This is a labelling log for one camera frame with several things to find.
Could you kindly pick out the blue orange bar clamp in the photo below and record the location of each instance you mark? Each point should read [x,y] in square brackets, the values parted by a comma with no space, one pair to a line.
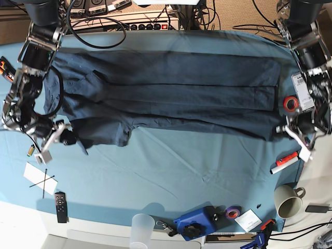
[262,237]

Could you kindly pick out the metal carabiner keyring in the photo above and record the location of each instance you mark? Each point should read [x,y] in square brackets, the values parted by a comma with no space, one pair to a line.
[170,230]

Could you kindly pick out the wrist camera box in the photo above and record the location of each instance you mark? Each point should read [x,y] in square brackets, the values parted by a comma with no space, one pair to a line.
[43,157]
[305,154]

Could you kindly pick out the dark blue T-shirt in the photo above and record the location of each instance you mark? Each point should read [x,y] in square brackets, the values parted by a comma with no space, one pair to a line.
[106,95]

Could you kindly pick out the red tape roll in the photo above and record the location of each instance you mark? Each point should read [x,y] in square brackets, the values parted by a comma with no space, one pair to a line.
[290,103]

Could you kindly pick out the translucent plastic cup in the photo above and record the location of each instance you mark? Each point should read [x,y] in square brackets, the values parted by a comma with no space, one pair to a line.
[141,231]

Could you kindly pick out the purple tape roll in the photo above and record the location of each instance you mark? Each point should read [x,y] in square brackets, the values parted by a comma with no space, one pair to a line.
[233,212]

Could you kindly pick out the beige ceramic mug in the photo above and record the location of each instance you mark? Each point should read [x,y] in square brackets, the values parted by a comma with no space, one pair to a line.
[288,201]

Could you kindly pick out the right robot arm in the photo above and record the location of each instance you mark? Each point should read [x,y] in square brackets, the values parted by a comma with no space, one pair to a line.
[47,28]

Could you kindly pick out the light blue table cloth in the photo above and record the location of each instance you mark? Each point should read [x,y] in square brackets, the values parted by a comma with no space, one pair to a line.
[162,173]

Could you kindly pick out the white paper card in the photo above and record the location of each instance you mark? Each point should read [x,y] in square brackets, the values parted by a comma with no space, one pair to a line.
[35,175]

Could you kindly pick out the black cable tie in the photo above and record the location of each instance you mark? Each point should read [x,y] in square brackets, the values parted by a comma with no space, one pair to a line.
[42,181]

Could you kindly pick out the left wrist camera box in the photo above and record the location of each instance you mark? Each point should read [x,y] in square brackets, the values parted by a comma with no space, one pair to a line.
[305,154]

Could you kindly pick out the black power strip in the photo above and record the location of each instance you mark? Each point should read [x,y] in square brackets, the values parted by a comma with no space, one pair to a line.
[157,26]

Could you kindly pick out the blue box with black knob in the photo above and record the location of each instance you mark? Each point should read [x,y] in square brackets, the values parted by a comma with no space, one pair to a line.
[198,223]

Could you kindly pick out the orange white marker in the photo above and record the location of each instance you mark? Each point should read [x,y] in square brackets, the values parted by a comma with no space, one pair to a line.
[283,163]

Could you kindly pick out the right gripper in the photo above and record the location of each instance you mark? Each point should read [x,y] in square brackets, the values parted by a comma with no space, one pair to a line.
[41,132]

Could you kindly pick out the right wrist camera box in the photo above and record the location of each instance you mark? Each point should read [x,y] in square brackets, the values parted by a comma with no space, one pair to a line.
[43,157]

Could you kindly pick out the black remote control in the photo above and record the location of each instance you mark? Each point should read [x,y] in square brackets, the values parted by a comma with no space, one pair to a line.
[61,207]

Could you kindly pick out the white square card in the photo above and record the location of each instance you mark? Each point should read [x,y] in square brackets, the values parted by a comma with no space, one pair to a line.
[248,221]

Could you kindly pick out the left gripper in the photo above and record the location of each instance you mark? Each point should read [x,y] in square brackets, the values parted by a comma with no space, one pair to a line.
[305,128]

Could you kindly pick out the small yellow green lighter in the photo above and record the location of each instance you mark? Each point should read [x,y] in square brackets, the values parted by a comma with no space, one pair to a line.
[31,150]

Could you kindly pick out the orange black utility knife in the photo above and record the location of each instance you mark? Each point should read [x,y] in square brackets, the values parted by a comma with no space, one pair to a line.
[7,70]

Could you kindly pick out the small black phone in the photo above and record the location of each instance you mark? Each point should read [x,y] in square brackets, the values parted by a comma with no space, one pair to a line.
[317,209]

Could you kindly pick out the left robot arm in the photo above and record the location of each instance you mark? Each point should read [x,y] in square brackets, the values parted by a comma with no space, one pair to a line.
[297,22]

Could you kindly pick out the white blister pack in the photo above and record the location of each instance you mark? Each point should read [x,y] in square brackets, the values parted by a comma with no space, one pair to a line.
[304,98]

